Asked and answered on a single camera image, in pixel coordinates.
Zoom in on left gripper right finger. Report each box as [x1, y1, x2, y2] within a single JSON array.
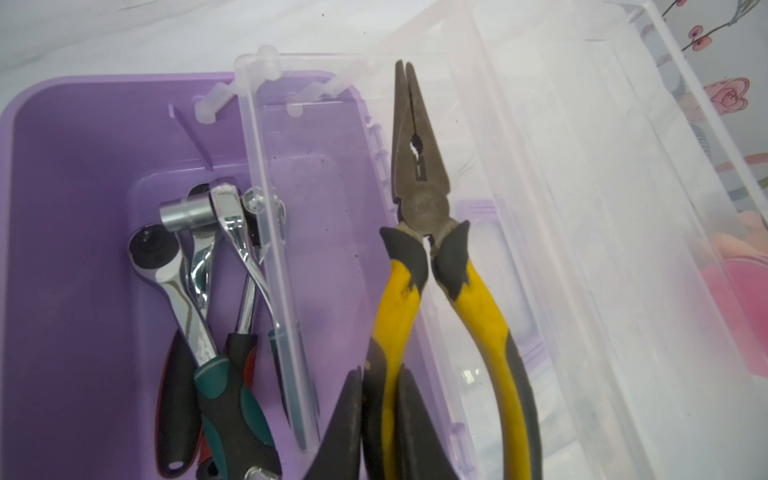
[[395, 367, 458, 480]]

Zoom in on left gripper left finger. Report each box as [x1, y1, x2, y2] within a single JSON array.
[[304, 368, 363, 480]]

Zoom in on ratchet wrench red black handle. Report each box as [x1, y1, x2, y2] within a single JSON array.
[[155, 184, 220, 479]]

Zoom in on yellow handled pliers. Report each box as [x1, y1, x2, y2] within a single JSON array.
[[361, 61, 543, 479]]

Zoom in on purple plastic tool box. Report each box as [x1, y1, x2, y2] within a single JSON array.
[[1, 1, 767, 479]]

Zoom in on pink striped ball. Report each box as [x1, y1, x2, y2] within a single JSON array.
[[702, 211, 767, 378]]

